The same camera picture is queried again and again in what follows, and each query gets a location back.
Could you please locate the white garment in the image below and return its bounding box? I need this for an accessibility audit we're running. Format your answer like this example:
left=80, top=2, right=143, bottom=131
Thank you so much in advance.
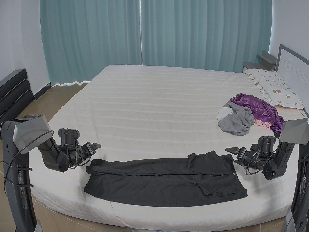
left=216, top=106, right=232, bottom=120

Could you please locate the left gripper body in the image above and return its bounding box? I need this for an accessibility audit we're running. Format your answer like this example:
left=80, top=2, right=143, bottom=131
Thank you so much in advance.
left=70, top=145, right=94, bottom=166

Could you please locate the bed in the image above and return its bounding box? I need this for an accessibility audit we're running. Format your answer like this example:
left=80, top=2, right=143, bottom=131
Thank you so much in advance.
left=31, top=44, right=309, bottom=228

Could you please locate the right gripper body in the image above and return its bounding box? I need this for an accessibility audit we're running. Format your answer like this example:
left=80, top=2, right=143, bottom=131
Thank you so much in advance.
left=238, top=148, right=262, bottom=170

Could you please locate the black chest of drawers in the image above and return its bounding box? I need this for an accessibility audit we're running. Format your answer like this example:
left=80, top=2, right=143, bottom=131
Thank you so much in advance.
left=0, top=68, right=34, bottom=120

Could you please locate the white printed pillow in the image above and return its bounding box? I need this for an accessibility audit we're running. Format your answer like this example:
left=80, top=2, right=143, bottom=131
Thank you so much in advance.
left=243, top=68, right=305, bottom=110

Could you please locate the pink garment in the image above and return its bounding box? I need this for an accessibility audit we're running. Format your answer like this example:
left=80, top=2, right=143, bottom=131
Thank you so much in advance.
left=252, top=119, right=272, bottom=130

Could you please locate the blue-green curtain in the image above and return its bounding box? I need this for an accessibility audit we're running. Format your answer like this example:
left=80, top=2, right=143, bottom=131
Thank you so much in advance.
left=41, top=0, right=143, bottom=85
left=140, top=0, right=273, bottom=73

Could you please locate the purple satin garment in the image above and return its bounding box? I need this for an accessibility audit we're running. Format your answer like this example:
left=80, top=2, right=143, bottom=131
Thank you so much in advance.
left=230, top=94, right=285, bottom=132

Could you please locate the black cable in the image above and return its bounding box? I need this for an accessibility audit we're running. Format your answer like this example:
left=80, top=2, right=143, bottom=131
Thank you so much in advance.
left=245, top=167, right=263, bottom=177

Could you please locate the grey bedside table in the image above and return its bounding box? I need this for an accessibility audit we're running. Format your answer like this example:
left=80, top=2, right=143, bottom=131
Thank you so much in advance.
left=243, top=50, right=276, bottom=72

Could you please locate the black T-shirt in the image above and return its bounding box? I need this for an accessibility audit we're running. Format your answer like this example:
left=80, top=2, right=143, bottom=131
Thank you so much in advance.
left=83, top=150, right=248, bottom=205

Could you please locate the grey garment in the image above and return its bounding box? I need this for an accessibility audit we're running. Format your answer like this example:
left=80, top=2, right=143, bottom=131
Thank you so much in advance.
left=217, top=103, right=254, bottom=136

